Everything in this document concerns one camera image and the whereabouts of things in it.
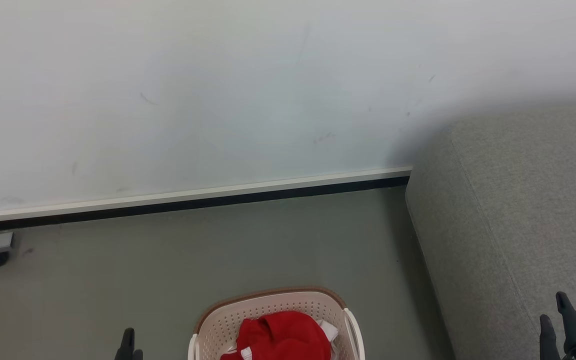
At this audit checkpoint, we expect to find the white and black baseboard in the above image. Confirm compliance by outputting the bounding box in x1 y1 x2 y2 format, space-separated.
0 166 413 235

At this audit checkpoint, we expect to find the cream perforated laundry basket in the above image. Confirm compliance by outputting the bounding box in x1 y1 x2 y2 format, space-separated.
188 286 366 360

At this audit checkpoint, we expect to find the red jersey with white trim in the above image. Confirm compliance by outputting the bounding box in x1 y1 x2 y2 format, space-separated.
220 311 332 360

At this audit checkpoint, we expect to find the grey fabric sofa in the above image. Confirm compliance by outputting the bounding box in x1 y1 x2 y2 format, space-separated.
405 102 576 360

